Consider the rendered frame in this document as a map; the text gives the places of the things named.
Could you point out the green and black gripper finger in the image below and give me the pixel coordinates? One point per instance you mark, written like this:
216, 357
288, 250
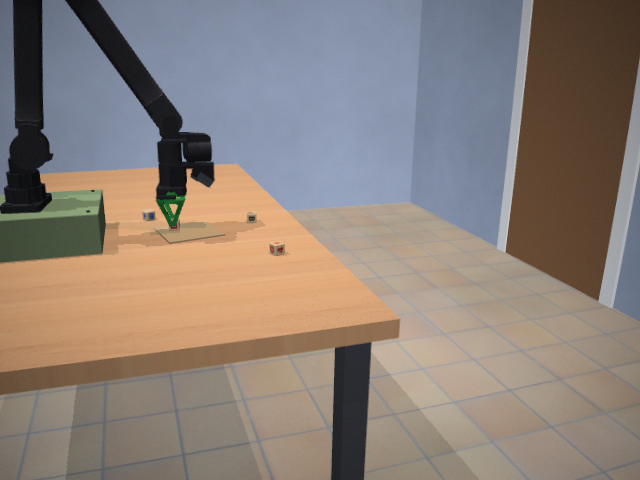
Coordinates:
168, 206
177, 201

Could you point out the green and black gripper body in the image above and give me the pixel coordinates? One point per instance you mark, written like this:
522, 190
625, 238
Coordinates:
163, 186

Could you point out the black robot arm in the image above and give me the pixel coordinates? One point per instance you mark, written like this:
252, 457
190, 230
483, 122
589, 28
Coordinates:
29, 149

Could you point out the beige flat mat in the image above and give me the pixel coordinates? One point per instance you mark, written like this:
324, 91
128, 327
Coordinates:
189, 232

